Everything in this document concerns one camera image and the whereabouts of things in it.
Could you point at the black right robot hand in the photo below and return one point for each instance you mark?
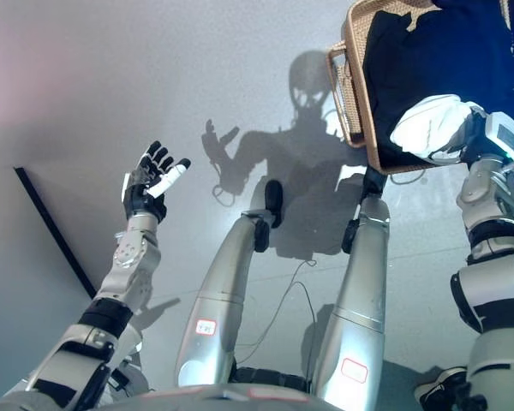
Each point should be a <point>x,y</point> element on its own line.
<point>494,137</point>

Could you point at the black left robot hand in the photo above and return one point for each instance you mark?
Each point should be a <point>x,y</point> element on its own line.
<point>152,188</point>

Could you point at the white garment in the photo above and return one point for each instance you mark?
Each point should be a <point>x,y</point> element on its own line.
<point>432,126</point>

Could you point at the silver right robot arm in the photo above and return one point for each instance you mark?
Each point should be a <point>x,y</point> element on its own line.
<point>494,265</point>

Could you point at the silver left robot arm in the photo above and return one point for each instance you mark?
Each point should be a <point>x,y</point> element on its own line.
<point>90,308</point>

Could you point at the brown wicker laundry basket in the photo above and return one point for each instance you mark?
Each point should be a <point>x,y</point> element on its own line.
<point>351,98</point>

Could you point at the dark navy garment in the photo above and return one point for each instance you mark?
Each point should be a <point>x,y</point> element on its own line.
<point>428,64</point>

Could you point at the black left robot foot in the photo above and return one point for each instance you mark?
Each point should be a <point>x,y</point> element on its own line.
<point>274,199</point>

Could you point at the black robot foot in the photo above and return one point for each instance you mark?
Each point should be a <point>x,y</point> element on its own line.
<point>373,182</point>
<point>274,199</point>

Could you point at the black right robot foot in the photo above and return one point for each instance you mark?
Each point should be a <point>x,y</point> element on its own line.
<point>373,182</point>

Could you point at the silver right robot leg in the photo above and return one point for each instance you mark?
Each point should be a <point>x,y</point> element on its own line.
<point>355,299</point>

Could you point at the grey robot torso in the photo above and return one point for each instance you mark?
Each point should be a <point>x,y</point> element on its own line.
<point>222,400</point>

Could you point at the black sneaker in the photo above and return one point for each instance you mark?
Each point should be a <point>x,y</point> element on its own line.
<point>447,387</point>

